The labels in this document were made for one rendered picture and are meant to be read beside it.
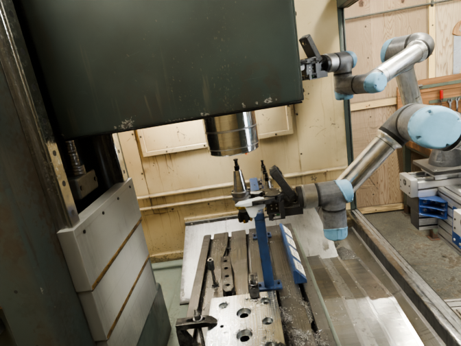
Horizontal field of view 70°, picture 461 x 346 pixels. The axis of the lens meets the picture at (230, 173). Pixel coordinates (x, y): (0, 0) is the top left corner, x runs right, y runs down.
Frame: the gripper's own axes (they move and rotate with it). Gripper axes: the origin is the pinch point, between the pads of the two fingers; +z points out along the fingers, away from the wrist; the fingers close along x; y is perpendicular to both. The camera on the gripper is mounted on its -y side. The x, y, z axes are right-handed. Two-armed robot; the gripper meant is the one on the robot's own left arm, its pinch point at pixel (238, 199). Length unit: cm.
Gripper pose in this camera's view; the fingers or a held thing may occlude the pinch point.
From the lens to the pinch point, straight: 105.0
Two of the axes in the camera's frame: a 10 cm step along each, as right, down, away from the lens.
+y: 1.5, 9.5, 2.6
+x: 0.2, -2.7, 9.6
